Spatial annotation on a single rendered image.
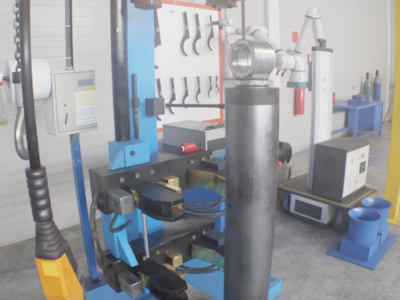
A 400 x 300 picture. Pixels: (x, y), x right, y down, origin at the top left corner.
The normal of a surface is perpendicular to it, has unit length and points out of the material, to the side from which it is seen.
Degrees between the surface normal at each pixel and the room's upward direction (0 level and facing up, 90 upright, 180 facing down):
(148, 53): 90
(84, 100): 90
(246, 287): 90
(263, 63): 104
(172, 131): 90
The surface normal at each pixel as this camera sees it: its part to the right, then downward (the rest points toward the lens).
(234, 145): -0.71, 0.17
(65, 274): 1.00, -0.01
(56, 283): -0.04, 0.22
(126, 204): 0.68, 0.15
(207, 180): -0.54, 0.20
